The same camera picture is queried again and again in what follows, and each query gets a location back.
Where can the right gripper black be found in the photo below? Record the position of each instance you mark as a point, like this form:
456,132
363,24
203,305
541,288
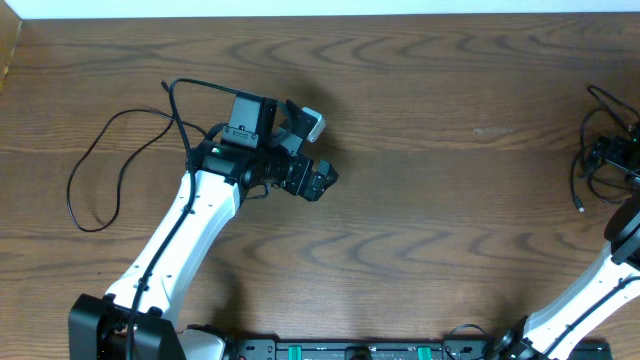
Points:
618,147

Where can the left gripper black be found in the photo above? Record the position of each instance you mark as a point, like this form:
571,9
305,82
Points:
296,184

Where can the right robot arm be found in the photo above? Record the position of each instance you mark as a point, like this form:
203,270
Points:
609,283

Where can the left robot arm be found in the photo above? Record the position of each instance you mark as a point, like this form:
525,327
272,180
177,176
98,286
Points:
260,146

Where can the cardboard box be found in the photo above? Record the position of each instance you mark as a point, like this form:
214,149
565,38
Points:
10,29

